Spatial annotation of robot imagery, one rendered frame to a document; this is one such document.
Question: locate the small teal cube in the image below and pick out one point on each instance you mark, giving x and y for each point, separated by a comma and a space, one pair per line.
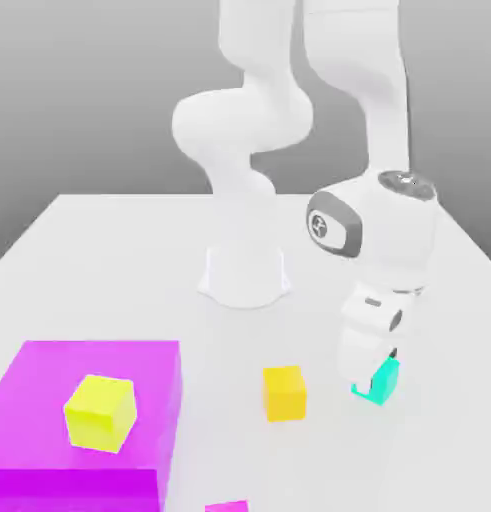
385, 384

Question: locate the small lime yellow cube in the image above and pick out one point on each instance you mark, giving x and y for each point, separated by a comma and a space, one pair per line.
99, 414

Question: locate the large magenta box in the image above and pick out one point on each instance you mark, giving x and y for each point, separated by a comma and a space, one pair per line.
33, 400

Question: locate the small orange-yellow cube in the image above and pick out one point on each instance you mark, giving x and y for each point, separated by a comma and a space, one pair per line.
284, 394

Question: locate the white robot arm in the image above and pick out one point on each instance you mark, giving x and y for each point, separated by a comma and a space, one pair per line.
237, 132

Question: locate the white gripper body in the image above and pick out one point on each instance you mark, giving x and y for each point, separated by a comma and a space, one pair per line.
359, 352

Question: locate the small magenta cube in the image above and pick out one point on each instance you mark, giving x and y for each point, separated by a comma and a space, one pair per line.
226, 507

